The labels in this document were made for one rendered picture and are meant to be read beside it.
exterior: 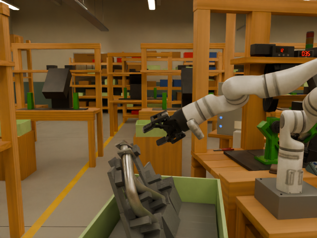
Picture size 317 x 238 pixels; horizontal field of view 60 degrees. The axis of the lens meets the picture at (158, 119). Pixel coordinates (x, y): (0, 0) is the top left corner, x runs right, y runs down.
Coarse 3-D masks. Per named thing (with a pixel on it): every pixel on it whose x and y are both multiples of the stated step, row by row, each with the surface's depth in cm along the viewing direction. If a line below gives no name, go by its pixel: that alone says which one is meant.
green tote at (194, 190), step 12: (180, 180) 124; (192, 180) 123; (204, 180) 122; (216, 180) 121; (180, 192) 125; (192, 192) 124; (204, 192) 123; (216, 192) 122; (108, 204) 98; (216, 204) 123; (96, 216) 89; (108, 216) 98; (216, 216) 121; (96, 228) 87; (108, 228) 99
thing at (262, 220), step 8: (240, 200) 126; (248, 200) 126; (256, 200) 126; (240, 208) 125; (248, 208) 118; (256, 208) 118; (264, 208) 118; (248, 216) 116; (256, 216) 111; (264, 216) 111; (272, 216) 111; (256, 224) 109; (264, 224) 105; (272, 224) 105; (280, 224) 105; (288, 224) 105; (296, 224) 105; (304, 224) 105; (312, 224) 105; (264, 232) 102; (272, 232) 99; (280, 232) 100; (288, 232) 100; (296, 232) 100; (304, 232) 100; (312, 232) 101
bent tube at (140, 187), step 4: (124, 140) 96; (116, 144) 97; (120, 144) 97; (124, 144) 97; (128, 144) 98; (120, 148) 97; (124, 148) 96; (136, 180) 91; (136, 184) 91; (140, 184) 92; (136, 188) 92; (140, 188) 92; (144, 188) 94; (148, 188) 96; (140, 192) 93; (152, 192) 98; (156, 192) 101; (152, 196) 98; (156, 196) 100; (160, 196) 102; (164, 196) 106
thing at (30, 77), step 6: (12, 36) 545; (18, 36) 562; (12, 42) 547; (18, 42) 540; (30, 42) 587; (30, 54) 587; (30, 60) 587; (30, 66) 589; (30, 78) 593; (30, 84) 594; (30, 90) 596; (24, 96) 561; (24, 102) 561; (36, 138) 617
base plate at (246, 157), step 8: (224, 152) 191; (232, 152) 188; (240, 152) 188; (248, 152) 188; (256, 152) 188; (264, 152) 188; (240, 160) 170; (248, 160) 170; (256, 160) 170; (248, 168) 156; (256, 168) 155; (264, 168) 155
